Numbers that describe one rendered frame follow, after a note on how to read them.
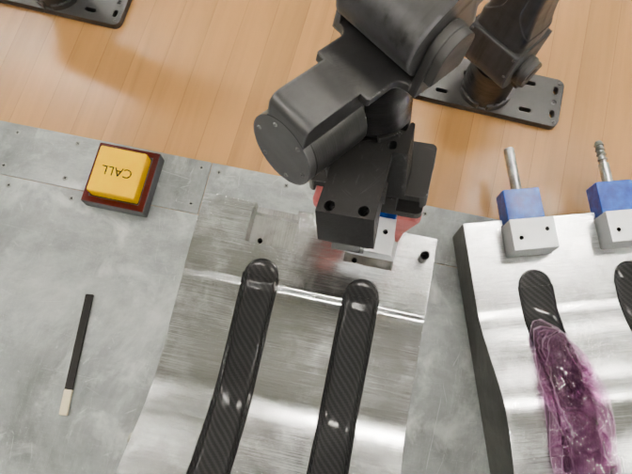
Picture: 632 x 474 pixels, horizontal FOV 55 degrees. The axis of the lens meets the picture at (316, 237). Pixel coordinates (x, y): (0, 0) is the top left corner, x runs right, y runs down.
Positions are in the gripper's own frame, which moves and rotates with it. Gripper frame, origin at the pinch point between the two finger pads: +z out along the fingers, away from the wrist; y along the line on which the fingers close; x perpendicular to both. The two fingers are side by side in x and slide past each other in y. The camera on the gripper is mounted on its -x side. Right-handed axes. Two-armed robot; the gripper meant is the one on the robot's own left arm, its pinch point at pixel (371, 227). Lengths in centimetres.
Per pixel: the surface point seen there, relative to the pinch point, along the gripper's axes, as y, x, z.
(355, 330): -0.2, -6.5, 9.4
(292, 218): -9.6, 3.2, 5.1
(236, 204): -15.5, 2.2, 2.9
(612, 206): 24.9, 14.3, 6.9
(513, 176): 13.8, 15.5, 5.6
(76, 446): -28.5, -22.5, 19.7
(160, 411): -16.9, -19.4, 10.1
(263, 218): -13.0, 3.1, 5.9
